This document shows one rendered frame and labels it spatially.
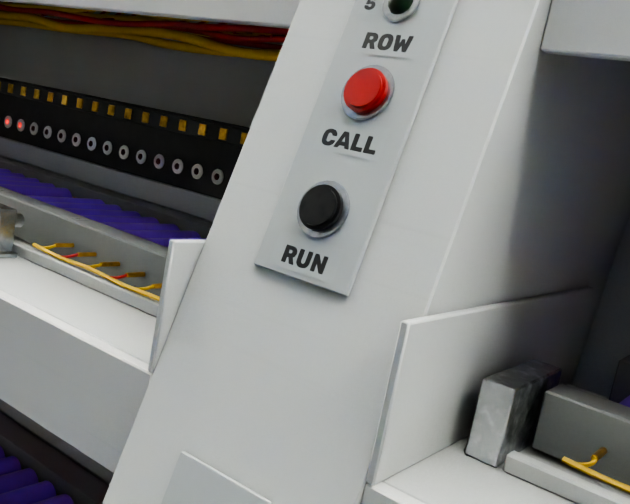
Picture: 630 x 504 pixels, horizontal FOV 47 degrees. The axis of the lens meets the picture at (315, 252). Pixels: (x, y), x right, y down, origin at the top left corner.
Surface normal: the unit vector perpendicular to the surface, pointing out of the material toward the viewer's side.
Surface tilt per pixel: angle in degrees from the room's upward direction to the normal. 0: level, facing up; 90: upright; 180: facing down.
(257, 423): 90
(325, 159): 90
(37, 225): 107
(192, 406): 90
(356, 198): 90
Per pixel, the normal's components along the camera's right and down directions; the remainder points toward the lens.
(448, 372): 0.79, 0.25
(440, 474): 0.19, -0.97
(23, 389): -0.58, 0.01
